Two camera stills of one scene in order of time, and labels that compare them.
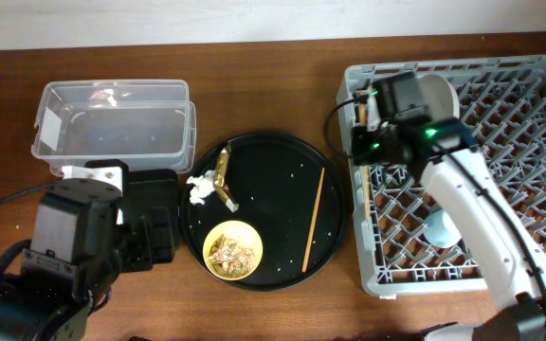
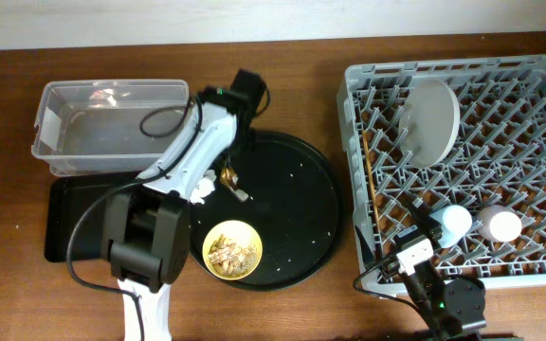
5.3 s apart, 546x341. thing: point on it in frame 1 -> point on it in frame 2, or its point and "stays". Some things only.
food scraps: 229,259 stays
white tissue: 203,186 stays
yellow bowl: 232,250 stays
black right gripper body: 363,143 -> 397,250
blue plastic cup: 440,230 stays
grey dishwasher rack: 520,117 stays
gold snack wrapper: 221,178 -> 229,178
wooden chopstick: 362,117 -> 372,183
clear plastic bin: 148,124 stays
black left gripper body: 154,220 -> 237,154
